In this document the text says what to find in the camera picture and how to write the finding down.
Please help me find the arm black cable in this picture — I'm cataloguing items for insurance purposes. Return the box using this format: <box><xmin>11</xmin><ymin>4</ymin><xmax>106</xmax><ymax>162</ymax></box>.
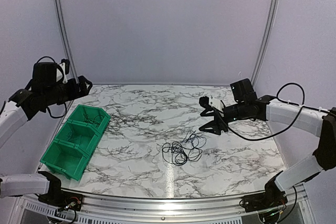
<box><xmin>223</xmin><ymin>82</ymin><xmax>329</xmax><ymax>141</ymax></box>
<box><xmin>35</xmin><ymin>56</ymin><xmax>68</xmax><ymax>119</ymax></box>

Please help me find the green storage bin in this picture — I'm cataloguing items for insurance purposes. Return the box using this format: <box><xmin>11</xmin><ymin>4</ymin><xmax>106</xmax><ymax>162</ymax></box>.
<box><xmin>54</xmin><ymin>122</ymin><xmax>102</xmax><ymax>156</ymax></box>
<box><xmin>40</xmin><ymin>141</ymin><xmax>89</xmax><ymax>181</ymax></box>
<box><xmin>67</xmin><ymin>105</ymin><xmax>111</xmax><ymax>134</ymax></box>

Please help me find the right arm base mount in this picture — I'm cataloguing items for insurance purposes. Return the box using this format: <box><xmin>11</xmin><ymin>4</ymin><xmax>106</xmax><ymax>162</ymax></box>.
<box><xmin>239</xmin><ymin>173</ymin><xmax>288</xmax><ymax>212</ymax></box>

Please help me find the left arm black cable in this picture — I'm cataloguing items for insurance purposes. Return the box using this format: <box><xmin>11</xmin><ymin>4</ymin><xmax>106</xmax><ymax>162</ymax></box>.
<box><xmin>35</xmin><ymin>56</ymin><xmax>68</xmax><ymax>119</ymax></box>

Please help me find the middle green storage bin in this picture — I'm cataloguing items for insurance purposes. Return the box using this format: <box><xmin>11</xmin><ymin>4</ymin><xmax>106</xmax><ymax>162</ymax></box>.
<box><xmin>54</xmin><ymin>122</ymin><xmax>102</xmax><ymax>156</ymax></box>

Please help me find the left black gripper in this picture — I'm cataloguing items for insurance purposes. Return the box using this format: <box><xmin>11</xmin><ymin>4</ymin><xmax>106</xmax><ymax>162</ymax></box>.
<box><xmin>43</xmin><ymin>75</ymin><xmax>92</xmax><ymax>106</ymax></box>

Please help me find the far green storage bin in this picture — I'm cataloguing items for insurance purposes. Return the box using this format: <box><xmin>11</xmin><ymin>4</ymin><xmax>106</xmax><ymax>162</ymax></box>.
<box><xmin>67</xmin><ymin>105</ymin><xmax>111</xmax><ymax>134</ymax></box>

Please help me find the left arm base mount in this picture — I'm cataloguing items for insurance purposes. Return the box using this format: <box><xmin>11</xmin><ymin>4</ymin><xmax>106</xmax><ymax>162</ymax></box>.
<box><xmin>38</xmin><ymin>171</ymin><xmax>83</xmax><ymax>211</ymax></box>

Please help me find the front aluminium rail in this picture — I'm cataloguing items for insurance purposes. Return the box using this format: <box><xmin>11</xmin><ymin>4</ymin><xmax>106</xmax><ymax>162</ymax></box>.
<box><xmin>9</xmin><ymin>185</ymin><xmax>315</xmax><ymax>223</ymax></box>

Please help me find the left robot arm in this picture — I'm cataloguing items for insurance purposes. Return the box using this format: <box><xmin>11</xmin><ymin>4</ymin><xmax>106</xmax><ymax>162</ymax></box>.
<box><xmin>1</xmin><ymin>56</ymin><xmax>93</xmax><ymax>206</ymax></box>

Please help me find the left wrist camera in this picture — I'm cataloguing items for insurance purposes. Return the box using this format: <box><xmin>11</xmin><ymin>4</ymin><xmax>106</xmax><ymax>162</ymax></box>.
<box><xmin>56</xmin><ymin>59</ymin><xmax>70</xmax><ymax>84</ymax></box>

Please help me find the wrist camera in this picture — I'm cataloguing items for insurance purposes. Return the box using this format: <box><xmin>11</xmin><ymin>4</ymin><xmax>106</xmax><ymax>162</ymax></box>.
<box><xmin>56</xmin><ymin>59</ymin><xmax>70</xmax><ymax>84</ymax></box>
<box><xmin>199</xmin><ymin>97</ymin><xmax>225</xmax><ymax>111</ymax></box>

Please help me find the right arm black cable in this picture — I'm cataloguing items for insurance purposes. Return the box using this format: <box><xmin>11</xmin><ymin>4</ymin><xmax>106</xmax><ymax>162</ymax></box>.
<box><xmin>223</xmin><ymin>82</ymin><xmax>329</xmax><ymax>141</ymax></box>

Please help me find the near green storage bin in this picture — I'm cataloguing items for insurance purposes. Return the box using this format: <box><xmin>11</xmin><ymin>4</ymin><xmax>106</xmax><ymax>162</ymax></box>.
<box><xmin>40</xmin><ymin>141</ymin><xmax>89</xmax><ymax>181</ymax></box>

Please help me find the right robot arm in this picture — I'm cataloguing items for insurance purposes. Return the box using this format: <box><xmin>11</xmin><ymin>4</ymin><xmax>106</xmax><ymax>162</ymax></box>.
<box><xmin>199</xmin><ymin>79</ymin><xmax>335</xmax><ymax>207</ymax></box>

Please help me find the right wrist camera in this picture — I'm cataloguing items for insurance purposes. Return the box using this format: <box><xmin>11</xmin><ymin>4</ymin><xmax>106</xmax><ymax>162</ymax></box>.
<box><xmin>199</xmin><ymin>97</ymin><xmax>225</xmax><ymax>111</ymax></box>

